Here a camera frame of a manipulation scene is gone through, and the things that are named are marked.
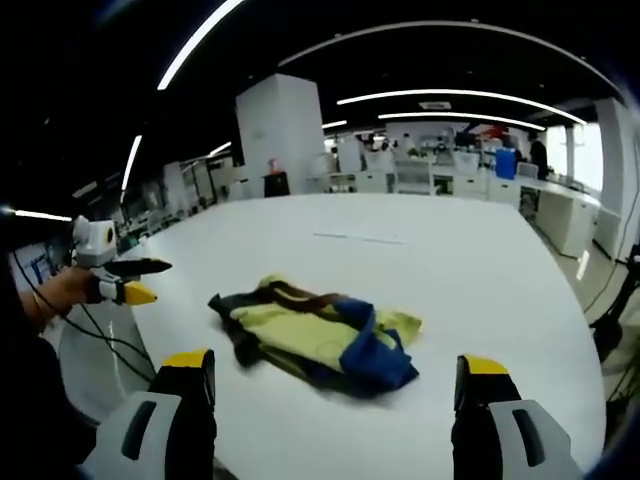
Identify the person's dark clothing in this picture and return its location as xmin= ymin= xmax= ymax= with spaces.
xmin=0 ymin=329 xmax=99 ymax=480

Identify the yellow and blue garment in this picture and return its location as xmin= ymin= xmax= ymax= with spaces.
xmin=207 ymin=272 xmax=424 ymax=400

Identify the white square pillar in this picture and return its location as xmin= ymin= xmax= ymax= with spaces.
xmin=234 ymin=73 xmax=326 ymax=197

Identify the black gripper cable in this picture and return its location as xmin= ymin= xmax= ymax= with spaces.
xmin=9 ymin=247 xmax=157 ymax=384

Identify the person's left hand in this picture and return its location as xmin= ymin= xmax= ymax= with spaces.
xmin=37 ymin=266 xmax=101 ymax=324

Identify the black stand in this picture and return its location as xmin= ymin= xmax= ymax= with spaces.
xmin=588 ymin=247 xmax=640 ymax=361

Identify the small black cabinet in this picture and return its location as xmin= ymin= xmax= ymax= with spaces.
xmin=262 ymin=170 xmax=291 ymax=199

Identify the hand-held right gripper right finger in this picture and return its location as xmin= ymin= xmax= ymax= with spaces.
xmin=451 ymin=353 xmax=584 ymax=480

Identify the long white desk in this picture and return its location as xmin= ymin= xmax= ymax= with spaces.
xmin=517 ymin=175 xmax=604 ymax=257

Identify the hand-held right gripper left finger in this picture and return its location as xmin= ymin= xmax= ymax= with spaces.
xmin=94 ymin=348 xmax=217 ymax=480

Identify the blue container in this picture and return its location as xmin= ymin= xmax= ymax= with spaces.
xmin=494 ymin=148 xmax=517 ymax=180

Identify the ceiling light strip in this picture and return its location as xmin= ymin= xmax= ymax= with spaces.
xmin=120 ymin=134 xmax=144 ymax=192
xmin=377 ymin=111 xmax=547 ymax=132
xmin=336 ymin=88 xmax=587 ymax=125
xmin=276 ymin=19 xmax=607 ymax=77
xmin=156 ymin=0 xmax=247 ymax=92

